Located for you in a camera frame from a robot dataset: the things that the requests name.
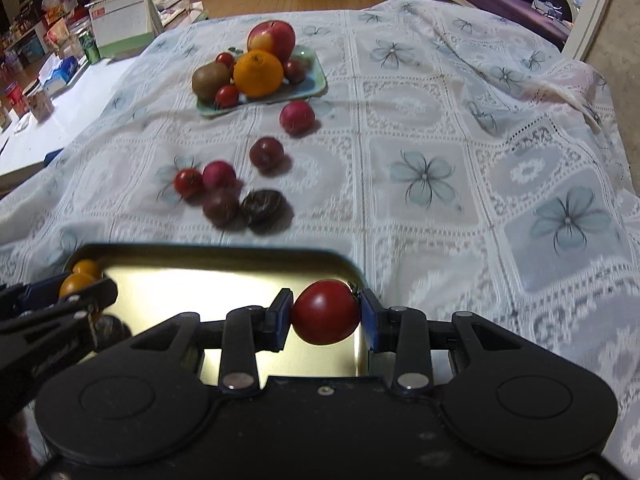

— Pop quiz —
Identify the red apple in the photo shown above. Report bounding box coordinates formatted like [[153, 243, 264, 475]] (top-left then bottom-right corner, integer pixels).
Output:
[[247, 20, 297, 62]]

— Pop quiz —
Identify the patterned paper cup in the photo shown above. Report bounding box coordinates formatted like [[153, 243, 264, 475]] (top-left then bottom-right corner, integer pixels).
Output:
[[23, 85, 55, 122]]

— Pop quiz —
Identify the pink red plum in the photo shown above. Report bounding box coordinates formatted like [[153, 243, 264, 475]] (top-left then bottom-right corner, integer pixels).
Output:
[[279, 100, 317, 136], [202, 160, 237, 190]]

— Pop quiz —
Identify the yellow cherry tomato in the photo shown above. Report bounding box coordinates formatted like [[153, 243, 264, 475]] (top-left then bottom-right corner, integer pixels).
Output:
[[73, 259, 104, 280], [59, 273, 99, 299]]

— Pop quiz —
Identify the brown purple plum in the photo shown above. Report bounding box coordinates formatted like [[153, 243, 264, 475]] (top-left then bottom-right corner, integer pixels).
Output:
[[202, 189, 242, 228]]

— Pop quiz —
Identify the blue tissue pack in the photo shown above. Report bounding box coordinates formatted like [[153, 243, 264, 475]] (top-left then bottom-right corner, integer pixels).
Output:
[[39, 56, 81, 92]]

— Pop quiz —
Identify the stack of papers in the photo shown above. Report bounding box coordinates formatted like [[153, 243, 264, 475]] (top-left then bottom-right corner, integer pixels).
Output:
[[150, 0, 210, 34]]

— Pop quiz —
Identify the white floral lace tablecloth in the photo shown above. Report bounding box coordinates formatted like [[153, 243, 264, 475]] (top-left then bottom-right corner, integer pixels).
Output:
[[0, 0, 640, 480]]

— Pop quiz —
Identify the shiny metal tray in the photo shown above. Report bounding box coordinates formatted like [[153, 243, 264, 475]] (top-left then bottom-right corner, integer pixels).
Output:
[[65, 243, 371, 379]]

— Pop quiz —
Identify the light blue plate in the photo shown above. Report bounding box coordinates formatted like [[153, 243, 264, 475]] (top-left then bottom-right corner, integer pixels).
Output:
[[196, 45, 328, 119]]

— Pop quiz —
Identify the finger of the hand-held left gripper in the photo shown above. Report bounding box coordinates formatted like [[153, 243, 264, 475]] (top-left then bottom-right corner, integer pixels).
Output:
[[0, 279, 119, 341], [0, 273, 71, 317]]

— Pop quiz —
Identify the white desk calendar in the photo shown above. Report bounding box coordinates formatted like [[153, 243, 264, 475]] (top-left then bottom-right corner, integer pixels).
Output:
[[88, 0, 163, 59]]

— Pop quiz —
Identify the brown kiwi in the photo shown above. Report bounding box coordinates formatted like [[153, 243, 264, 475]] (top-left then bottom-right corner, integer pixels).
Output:
[[192, 62, 234, 101]]

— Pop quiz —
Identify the white mirror frame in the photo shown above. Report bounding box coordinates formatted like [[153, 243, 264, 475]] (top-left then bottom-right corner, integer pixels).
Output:
[[562, 0, 635, 63]]

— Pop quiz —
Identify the orange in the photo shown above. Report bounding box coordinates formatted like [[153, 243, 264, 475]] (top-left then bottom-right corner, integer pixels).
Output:
[[232, 51, 285, 99]]

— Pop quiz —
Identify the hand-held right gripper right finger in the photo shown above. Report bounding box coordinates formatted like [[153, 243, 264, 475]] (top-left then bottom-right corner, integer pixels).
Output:
[[359, 288, 541, 397]]

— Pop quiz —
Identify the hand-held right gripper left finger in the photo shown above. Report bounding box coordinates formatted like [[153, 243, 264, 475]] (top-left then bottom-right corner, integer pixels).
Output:
[[129, 289, 294, 393]]

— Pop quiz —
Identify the large red tomato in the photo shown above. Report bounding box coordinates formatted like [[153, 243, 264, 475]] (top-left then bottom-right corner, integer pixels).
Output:
[[291, 279, 362, 346]]

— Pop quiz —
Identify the green drink can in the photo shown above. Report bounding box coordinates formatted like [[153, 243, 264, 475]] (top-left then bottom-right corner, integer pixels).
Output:
[[80, 31, 103, 65]]

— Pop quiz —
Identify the dark round fruit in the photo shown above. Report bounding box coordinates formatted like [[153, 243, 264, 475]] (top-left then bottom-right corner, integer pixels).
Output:
[[93, 314, 133, 352]]

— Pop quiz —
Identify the wrinkled dark passion fruit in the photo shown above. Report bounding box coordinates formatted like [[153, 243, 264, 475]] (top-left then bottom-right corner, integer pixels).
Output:
[[240, 189, 290, 228]]

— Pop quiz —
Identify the white board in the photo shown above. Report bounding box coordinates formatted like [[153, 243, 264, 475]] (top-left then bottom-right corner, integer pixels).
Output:
[[0, 56, 137, 179]]

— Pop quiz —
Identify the dark red plum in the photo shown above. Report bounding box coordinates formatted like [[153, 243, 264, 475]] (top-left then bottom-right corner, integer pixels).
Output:
[[283, 59, 307, 85], [249, 137, 285, 171]]

